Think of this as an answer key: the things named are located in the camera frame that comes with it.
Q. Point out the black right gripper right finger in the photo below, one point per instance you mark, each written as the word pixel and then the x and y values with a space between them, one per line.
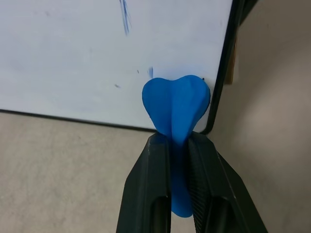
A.
pixel 213 179

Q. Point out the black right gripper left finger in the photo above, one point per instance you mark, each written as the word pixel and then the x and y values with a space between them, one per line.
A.
pixel 143 184

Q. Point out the blue cloth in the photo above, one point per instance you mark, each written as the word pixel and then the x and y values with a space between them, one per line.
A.
pixel 175 104

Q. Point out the wooden whiteboard stand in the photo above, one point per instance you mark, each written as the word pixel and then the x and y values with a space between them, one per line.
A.
pixel 232 60

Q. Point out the black-framed whiteboard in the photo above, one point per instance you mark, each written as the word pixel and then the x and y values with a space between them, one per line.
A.
pixel 102 60

